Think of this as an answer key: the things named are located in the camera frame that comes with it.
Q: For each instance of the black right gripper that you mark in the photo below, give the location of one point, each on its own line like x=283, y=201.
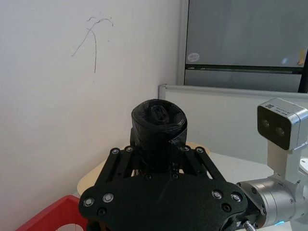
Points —
x=163, y=202

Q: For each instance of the black plastic bag roll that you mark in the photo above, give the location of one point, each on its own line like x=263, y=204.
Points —
x=157, y=134

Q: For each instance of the pale grey partition panel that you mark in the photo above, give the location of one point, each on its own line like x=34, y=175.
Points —
x=216, y=120

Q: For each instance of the oval white sticker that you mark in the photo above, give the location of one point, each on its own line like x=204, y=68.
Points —
x=193, y=57

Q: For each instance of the red plastic bin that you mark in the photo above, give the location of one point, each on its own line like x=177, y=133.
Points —
x=48, y=213

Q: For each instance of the grey framed glass window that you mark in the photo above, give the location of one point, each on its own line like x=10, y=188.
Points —
x=240, y=31

